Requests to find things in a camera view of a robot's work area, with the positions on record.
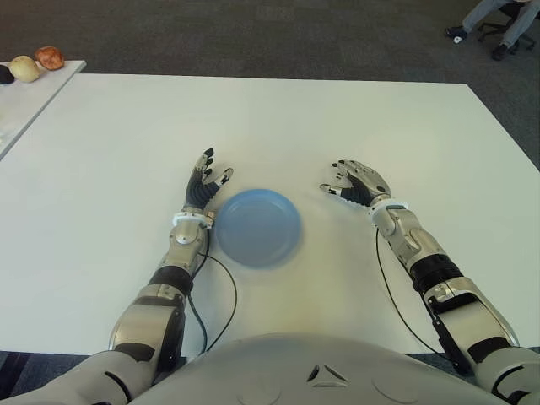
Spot seated person legs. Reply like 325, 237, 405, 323
445, 0, 540, 62

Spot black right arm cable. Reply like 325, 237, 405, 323
375, 227, 455, 364

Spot reddish brown fruit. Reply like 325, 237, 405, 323
35, 45, 66, 71

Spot pale yellow fruit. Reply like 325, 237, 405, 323
9, 55, 42, 82

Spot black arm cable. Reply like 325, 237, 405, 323
375, 227, 455, 364
185, 252, 237, 354

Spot grey robot torso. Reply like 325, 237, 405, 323
138, 332, 499, 405

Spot black office chair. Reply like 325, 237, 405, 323
476, 0, 537, 54

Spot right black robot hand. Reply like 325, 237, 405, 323
319, 159, 392, 208

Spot blue round plate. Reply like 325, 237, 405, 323
215, 188, 304, 270

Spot white side table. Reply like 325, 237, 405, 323
0, 60, 88, 161

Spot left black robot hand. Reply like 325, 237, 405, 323
182, 147, 235, 212

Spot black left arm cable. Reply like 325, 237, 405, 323
185, 252, 237, 354

